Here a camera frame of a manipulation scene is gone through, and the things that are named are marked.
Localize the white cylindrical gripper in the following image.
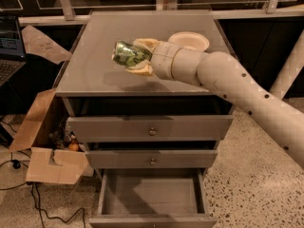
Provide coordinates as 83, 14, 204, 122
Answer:
124, 38, 206, 86

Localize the green soda can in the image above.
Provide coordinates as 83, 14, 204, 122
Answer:
112, 41, 152, 67

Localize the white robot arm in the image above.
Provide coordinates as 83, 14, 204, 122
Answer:
133, 32, 304, 167

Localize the brass top drawer knob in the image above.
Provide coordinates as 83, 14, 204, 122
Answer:
149, 126, 157, 136

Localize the grey drawer cabinet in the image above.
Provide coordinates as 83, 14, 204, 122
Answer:
54, 9, 253, 228

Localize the grey top drawer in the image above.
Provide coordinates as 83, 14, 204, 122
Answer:
68, 96, 232, 143

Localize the grey drawer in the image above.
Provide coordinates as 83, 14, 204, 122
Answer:
85, 141, 218, 169
89, 168, 217, 228
68, 96, 232, 143

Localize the grey middle drawer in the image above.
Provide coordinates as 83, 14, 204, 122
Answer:
85, 141, 218, 169

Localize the grey bottom drawer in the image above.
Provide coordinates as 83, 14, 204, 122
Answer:
89, 168, 217, 228

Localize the white paper bowl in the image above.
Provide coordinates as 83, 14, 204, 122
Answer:
168, 31, 210, 51

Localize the orange fruit in box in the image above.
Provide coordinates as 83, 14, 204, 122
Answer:
68, 142, 79, 151

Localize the black laptop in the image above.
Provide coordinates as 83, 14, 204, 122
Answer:
0, 14, 26, 86

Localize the open cardboard box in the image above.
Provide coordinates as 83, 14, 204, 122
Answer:
9, 89, 93, 184

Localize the black floor cable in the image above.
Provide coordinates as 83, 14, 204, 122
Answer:
0, 117, 87, 228

